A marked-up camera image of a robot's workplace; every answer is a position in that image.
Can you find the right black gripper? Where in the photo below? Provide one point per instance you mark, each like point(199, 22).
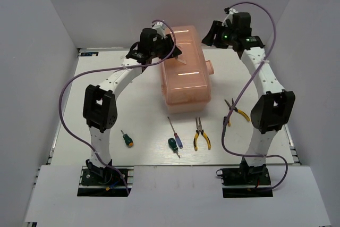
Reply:
point(216, 28)

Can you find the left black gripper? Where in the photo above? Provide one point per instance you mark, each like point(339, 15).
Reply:
point(169, 44)

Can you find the pink plastic toolbox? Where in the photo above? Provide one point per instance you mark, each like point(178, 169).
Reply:
point(185, 81)

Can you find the yellow long nose pliers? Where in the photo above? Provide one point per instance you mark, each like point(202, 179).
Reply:
point(200, 132)

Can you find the small yellow pliers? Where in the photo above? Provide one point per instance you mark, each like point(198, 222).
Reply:
point(235, 110)

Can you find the black green precision screwdriver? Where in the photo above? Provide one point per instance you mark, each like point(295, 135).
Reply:
point(225, 124)

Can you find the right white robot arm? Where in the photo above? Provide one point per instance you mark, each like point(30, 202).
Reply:
point(274, 105)

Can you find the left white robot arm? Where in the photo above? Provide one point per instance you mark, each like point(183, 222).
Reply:
point(100, 110)

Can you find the stubby green grey screwdriver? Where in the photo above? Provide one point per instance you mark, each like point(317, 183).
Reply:
point(172, 144)

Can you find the stubby green orange screwdriver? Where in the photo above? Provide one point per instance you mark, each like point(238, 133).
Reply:
point(127, 139)

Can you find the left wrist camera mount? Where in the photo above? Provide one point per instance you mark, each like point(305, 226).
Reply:
point(161, 28)

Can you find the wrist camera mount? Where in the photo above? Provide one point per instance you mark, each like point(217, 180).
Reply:
point(161, 28)
point(229, 14)

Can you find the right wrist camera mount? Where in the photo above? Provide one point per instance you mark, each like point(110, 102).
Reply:
point(229, 14)

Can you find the blue red handled screwdriver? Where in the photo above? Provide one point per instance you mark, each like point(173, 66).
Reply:
point(177, 138)

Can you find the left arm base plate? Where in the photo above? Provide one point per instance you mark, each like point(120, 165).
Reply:
point(91, 185)

